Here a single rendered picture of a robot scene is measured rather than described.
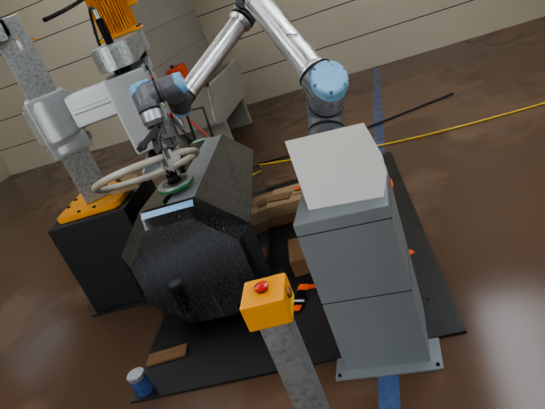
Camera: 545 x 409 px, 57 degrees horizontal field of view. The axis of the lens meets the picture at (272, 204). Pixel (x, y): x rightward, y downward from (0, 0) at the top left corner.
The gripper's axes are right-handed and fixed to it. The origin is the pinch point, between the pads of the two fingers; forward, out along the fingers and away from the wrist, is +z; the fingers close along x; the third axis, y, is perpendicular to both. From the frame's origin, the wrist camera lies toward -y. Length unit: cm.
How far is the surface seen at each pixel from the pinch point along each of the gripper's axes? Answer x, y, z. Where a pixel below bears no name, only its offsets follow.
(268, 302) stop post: -76, -21, 48
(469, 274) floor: -3, 139, 105
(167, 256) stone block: 89, 17, 35
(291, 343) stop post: -70, -16, 63
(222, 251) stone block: 69, 40, 44
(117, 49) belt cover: 48, 19, -71
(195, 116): 339, 199, -94
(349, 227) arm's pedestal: -30, 51, 48
